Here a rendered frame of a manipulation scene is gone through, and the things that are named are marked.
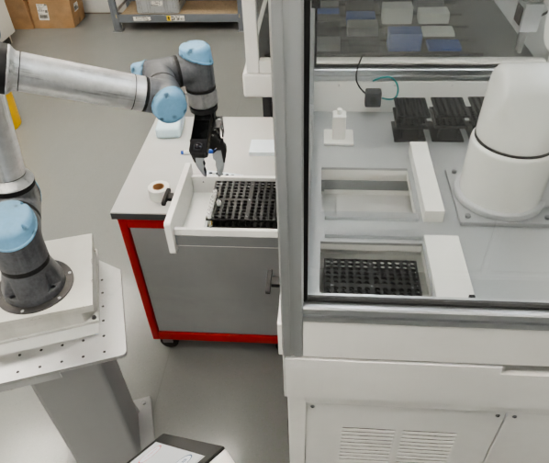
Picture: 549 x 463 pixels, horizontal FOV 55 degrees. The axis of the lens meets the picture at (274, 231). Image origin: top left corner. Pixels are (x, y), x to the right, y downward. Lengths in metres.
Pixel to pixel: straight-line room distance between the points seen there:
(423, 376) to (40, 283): 0.91
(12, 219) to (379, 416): 0.94
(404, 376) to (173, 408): 1.21
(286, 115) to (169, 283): 1.33
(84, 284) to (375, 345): 0.77
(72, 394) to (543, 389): 1.21
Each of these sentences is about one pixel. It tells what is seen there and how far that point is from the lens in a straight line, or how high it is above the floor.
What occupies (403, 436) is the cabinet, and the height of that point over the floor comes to 0.63.
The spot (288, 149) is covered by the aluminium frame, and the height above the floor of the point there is 1.41.
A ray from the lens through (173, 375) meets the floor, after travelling 2.22.
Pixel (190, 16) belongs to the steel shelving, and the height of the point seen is 0.14.
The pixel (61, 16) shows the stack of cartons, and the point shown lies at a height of 0.11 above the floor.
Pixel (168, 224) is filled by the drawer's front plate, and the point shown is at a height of 0.93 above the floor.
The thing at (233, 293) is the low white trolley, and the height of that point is 0.38.
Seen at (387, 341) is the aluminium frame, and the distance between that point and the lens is 1.02.
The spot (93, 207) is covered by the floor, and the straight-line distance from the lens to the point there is 3.12.
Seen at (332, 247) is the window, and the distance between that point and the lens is 0.86.
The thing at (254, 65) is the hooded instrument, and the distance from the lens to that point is 2.16.
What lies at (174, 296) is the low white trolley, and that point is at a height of 0.35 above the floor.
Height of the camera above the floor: 1.81
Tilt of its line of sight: 41 degrees down
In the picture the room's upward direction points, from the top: 3 degrees counter-clockwise
